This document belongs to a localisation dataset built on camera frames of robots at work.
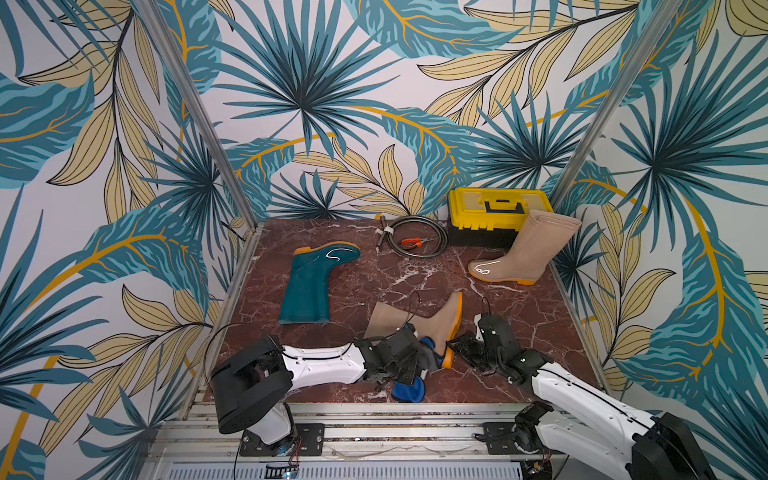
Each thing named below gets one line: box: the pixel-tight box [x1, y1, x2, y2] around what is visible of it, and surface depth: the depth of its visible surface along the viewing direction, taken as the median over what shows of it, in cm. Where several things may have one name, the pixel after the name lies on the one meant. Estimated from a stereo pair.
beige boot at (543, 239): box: [468, 210, 582, 285], surface depth 94 cm
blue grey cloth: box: [392, 336, 444, 403], surface depth 81 cm
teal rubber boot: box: [278, 241, 361, 324], surface depth 102 cm
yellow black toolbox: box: [448, 187, 554, 248], surface depth 105 cm
